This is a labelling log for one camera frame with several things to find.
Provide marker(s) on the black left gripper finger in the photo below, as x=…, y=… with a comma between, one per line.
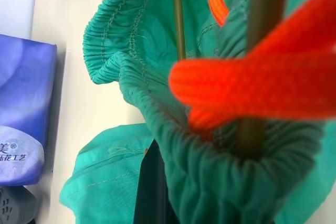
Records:
x=153, y=190

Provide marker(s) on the green shorts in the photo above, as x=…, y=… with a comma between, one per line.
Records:
x=210, y=182

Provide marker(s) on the grey plastic object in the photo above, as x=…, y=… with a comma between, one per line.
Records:
x=15, y=205

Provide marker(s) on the blue tissue pack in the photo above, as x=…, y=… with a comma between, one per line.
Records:
x=23, y=108

